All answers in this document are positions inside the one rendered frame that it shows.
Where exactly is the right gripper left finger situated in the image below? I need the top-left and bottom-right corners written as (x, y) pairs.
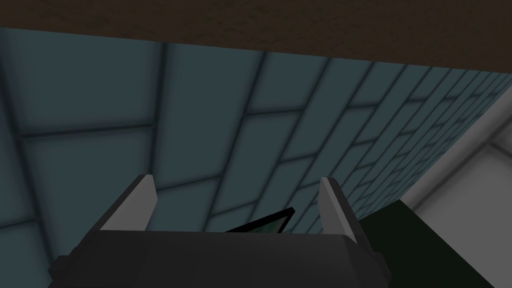
top-left (98, 173), bottom-right (159, 233)

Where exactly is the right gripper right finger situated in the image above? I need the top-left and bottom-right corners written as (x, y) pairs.
top-left (319, 176), bottom-right (375, 255)

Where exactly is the black framed picture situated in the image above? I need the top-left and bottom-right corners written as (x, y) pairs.
top-left (224, 206), bottom-right (297, 235)

